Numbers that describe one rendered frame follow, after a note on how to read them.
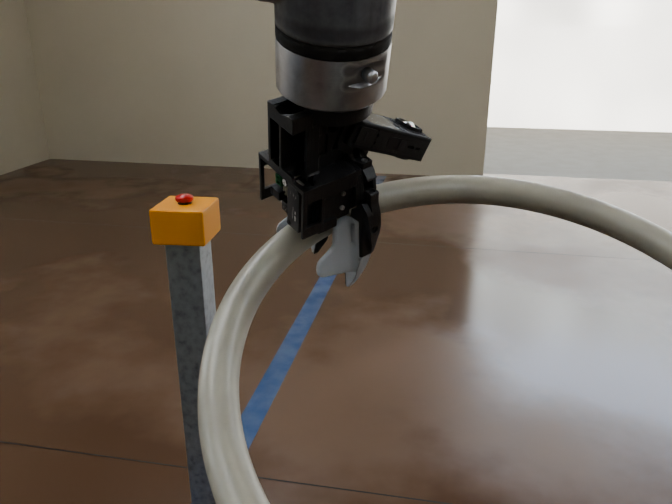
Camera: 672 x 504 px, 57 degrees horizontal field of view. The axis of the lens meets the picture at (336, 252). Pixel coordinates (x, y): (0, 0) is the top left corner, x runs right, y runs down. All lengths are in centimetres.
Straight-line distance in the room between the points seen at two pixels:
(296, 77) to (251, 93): 606
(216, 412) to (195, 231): 93
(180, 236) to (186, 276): 10
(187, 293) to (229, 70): 528
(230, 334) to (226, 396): 6
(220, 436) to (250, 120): 620
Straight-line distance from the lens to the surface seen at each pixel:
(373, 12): 46
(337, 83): 47
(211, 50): 665
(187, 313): 145
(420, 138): 59
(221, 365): 46
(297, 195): 52
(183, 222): 135
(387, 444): 237
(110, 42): 713
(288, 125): 49
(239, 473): 42
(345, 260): 60
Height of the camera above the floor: 145
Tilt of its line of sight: 20 degrees down
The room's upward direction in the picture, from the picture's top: straight up
